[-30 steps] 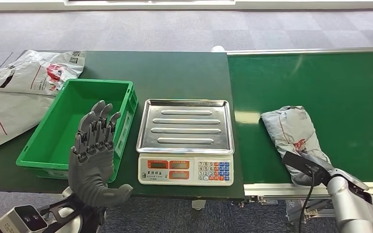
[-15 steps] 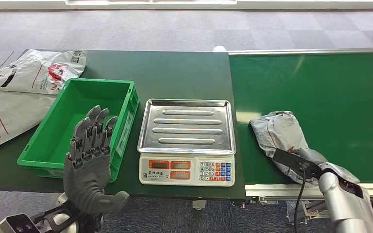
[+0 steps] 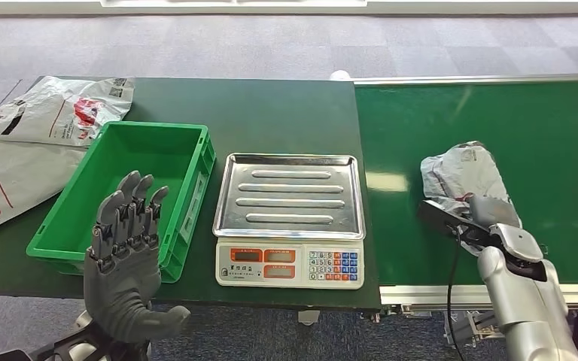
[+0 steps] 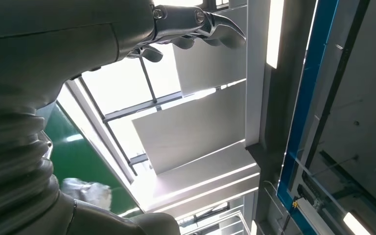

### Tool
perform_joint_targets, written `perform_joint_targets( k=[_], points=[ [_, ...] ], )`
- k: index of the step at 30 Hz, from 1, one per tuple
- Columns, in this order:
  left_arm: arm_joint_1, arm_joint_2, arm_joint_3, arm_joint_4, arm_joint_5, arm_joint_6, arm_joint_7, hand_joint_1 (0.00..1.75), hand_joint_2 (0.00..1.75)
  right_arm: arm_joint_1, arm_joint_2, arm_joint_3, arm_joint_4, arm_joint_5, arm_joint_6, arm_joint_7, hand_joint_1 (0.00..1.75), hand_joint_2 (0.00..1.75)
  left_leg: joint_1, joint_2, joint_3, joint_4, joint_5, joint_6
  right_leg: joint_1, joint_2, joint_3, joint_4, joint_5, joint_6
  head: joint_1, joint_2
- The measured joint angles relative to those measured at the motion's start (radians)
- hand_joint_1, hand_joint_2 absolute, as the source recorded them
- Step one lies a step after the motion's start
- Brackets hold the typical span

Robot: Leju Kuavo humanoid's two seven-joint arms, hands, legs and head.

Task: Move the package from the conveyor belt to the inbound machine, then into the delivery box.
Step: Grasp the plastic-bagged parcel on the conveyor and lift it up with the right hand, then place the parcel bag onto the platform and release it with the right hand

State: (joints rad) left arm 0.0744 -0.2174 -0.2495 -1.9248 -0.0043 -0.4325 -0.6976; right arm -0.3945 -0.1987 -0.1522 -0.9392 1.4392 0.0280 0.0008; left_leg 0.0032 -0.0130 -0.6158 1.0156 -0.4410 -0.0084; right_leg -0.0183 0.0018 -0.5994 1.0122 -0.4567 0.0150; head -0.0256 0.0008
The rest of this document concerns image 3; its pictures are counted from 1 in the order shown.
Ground grey table foot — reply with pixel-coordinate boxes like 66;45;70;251
297;309;321;327

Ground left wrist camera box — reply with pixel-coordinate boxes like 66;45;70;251
0;348;33;361

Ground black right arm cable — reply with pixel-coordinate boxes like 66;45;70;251
445;226;465;361

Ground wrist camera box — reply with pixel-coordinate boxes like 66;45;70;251
417;199;494;246
0;348;33;361

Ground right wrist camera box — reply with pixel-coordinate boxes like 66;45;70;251
417;199;494;246

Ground white courier bag red logo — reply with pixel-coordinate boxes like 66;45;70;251
0;76;135;148

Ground grey courier package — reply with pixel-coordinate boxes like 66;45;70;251
420;141;522;231

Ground steel scale tray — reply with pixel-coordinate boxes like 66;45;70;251
211;153;367;241

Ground aluminium conveyor support frame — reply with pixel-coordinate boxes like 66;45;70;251
358;305;500;347

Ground green plastic crate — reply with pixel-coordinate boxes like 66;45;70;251
26;120;218;284

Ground white digital scale base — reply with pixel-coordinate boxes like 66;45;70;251
214;235;365;291

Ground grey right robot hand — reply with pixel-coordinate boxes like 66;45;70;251
468;194;522;231

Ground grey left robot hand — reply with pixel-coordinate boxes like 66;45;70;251
83;171;191;344

